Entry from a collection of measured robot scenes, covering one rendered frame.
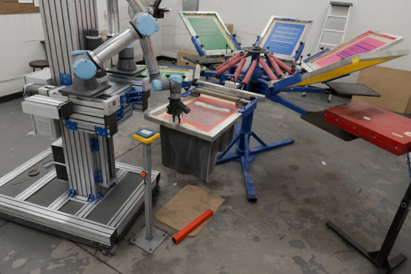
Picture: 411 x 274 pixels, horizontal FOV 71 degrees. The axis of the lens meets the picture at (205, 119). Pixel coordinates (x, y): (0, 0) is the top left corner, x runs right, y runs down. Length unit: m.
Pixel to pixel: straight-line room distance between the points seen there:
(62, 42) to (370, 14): 5.26
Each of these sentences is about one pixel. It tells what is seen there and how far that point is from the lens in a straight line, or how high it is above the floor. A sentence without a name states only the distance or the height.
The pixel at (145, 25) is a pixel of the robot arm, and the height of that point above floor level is 1.66.
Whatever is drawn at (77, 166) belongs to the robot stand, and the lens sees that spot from 2.53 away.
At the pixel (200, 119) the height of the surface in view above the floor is 0.96.
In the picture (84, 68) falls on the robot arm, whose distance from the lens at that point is 1.73.
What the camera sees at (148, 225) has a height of 0.16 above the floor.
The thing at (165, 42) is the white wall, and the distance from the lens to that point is 7.92.
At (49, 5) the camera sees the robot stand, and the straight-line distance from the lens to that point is 2.18.
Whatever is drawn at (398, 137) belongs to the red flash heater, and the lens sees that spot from 2.14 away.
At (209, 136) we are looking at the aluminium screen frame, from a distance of 1.90.
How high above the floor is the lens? 1.88
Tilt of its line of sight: 25 degrees down
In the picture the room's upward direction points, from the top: 4 degrees clockwise
